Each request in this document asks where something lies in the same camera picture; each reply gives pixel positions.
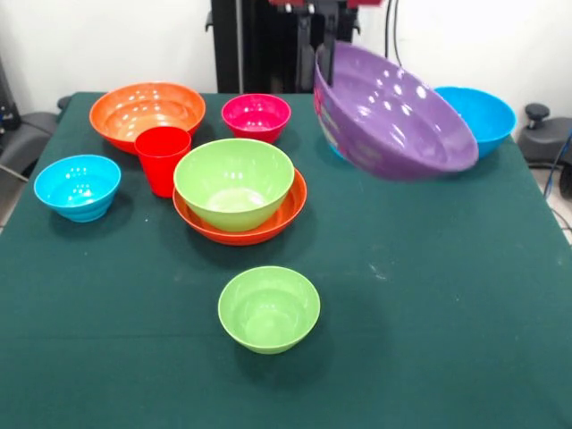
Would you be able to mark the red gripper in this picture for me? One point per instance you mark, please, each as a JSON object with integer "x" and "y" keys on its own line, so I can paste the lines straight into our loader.
{"x": 366, "y": 2}

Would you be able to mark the purple bowl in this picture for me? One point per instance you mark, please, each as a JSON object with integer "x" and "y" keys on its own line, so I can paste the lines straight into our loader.
{"x": 402, "y": 125}

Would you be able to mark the large green bowl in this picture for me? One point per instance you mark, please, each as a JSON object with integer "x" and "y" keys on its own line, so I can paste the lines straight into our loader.
{"x": 232, "y": 192}

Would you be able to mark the orange bowl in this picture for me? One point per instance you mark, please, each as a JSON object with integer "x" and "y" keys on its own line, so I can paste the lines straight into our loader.
{"x": 125, "y": 111}
{"x": 241, "y": 237}

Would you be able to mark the small green bowl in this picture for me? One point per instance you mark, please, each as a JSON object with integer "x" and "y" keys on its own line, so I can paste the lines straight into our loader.
{"x": 268, "y": 313}

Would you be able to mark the pink bowl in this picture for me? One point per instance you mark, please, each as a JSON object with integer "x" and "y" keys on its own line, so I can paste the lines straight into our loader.
{"x": 256, "y": 120}

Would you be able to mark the large blue bowl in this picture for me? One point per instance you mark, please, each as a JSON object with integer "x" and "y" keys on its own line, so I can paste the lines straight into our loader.
{"x": 491, "y": 120}

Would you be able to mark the red cup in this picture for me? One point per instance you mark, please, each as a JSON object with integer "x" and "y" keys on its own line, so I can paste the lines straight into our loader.
{"x": 156, "y": 161}

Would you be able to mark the small blue ribbed bowl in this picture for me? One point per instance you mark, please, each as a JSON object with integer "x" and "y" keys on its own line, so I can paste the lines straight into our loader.
{"x": 76, "y": 187}

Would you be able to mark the dark green tablecloth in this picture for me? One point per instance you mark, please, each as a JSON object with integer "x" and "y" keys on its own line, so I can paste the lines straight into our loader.
{"x": 134, "y": 313}

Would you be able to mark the black pedestal leg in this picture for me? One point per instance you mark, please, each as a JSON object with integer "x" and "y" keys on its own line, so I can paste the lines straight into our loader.
{"x": 27, "y": 134}
{"x": 545, "y": 138}

